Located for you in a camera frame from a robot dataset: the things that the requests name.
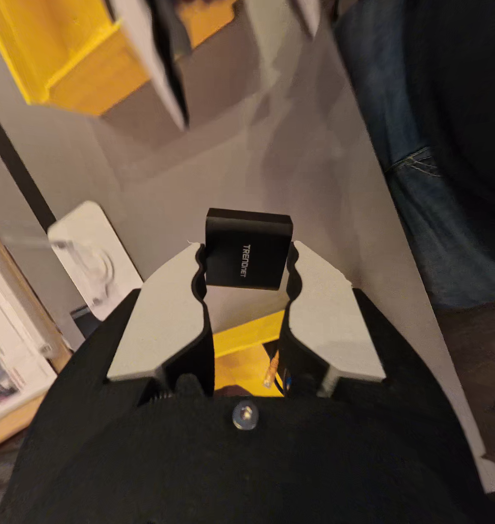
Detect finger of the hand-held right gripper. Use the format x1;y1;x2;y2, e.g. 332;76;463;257
244;0;326;41
109;0;193;132

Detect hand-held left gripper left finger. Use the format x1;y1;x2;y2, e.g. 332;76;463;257
107;242;214;394

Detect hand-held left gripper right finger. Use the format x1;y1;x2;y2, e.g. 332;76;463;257
277;241;387;398

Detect blue ethernet cable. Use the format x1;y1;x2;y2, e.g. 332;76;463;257
262;350;293;395

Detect yellow plastic bin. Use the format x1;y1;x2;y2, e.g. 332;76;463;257
212;309;287;398
0;0;236;118

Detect black network switch box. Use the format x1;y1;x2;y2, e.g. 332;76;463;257
205;207;293;291

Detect white sign stand base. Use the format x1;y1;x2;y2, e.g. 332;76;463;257
47;200;144;322

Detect wood-framed printed sign board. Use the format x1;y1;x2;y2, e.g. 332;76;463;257
0;217;73;453

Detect person's leg in jeans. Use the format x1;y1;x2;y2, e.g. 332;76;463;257
333;0;495;312

